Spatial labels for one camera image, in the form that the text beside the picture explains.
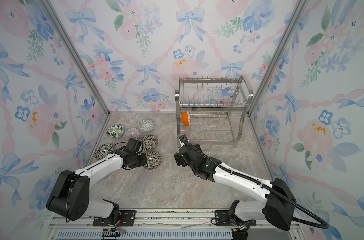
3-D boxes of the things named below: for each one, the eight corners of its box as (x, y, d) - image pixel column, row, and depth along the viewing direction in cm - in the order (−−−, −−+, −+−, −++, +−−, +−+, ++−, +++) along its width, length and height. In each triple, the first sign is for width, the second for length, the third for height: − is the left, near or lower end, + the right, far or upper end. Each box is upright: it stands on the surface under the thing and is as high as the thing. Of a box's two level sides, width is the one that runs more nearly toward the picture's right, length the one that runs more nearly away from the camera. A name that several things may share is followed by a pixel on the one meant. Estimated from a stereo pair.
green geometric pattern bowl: (138, 133, 110) (136, 129, 106) (140, 122, 116) (139, 119, 113) (152, 133, 110) (151, 129, 106) (154, 122, 116) (153, 119, 113)
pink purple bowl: (124, 141, 105) (122, 137, 101) (127, 132, 110) (125, 128, 106) (139, 141, 105) (137, 137, 101) (141, 132, 110) (139, 128, 106)
